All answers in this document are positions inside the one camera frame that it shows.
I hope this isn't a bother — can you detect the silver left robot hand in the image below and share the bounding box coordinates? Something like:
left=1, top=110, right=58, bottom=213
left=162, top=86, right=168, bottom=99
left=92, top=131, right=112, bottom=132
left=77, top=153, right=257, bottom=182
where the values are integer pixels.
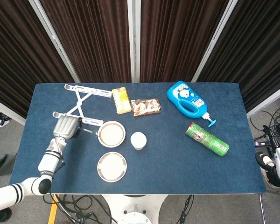
left=52, top=116, right=84, bottom=140

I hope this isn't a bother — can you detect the clear plastic spoon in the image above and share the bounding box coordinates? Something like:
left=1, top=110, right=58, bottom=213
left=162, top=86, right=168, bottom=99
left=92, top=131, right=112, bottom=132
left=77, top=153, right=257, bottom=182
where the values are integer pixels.
left=80, top=127, right=99, bottom=136

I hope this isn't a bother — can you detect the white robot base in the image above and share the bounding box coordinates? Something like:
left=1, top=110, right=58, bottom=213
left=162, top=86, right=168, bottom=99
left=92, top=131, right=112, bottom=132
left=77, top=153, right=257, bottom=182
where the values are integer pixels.
left=100, top=194, right=168, bottom=224

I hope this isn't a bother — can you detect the steel bowl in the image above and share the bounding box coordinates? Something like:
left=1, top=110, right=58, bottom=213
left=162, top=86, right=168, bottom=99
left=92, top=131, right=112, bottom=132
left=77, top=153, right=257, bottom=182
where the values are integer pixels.
left=97, top=120, right=126, bottom=148

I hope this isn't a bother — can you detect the round steel plate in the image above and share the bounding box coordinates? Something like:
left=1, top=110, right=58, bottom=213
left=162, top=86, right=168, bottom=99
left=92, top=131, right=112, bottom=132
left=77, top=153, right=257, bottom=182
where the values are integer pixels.
left=97, top=151, right=128, bottom=183

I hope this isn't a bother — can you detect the white paper cup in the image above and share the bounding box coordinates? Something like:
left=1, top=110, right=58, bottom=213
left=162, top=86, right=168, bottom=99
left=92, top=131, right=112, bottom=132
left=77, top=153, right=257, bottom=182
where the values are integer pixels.
left=130, top=132, right=147, bottom=151

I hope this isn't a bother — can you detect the white folding laptop stand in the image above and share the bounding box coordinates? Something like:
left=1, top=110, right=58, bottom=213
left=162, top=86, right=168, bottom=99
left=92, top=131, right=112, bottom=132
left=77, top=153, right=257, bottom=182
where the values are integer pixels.
left=52, top=84, right=113, bottom=126

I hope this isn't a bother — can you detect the yellow white carton box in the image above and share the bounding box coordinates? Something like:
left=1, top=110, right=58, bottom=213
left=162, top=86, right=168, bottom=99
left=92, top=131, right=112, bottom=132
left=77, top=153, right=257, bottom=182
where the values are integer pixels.
left=112, top=86, right=133, bottom=115

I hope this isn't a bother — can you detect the brown curtain screen panel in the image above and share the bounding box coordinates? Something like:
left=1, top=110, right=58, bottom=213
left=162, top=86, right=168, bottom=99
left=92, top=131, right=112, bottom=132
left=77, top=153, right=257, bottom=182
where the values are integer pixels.
left=192, top=0, right=280, bottom=119
left=29, top=0, right=136, bottom=84
left=135, top=0, right=238, bottom=84
left=0, top=0, right=81, bottom=126

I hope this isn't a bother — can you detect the blue pump detergent bottle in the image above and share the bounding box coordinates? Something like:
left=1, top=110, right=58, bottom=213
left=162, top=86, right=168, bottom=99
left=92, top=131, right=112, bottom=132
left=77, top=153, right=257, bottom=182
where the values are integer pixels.
left=166, top=80, right=217, bottom=128

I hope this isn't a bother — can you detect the blue table cloth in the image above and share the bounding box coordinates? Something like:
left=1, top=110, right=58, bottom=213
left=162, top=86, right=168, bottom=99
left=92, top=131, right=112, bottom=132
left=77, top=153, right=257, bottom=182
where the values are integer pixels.
left=8, top=83, right=267, bottom=195

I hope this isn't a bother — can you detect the green chips can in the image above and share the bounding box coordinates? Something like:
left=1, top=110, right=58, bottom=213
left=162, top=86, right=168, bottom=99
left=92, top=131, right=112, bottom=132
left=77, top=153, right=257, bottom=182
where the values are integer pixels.
left=185, top=122, right=230, bottom=157

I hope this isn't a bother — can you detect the black floor cable bundle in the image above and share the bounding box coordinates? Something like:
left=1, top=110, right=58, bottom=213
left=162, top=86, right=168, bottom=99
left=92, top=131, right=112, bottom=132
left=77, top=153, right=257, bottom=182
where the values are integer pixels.
left=43, top=193, right=117, bottom=224
left=249, top=93, right=280, bottom=147

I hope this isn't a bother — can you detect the black cable with green light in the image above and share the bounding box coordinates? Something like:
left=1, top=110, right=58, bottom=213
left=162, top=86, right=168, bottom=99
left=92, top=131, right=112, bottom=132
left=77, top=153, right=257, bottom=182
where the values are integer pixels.
left=177, top=195, right=195, bottom=224

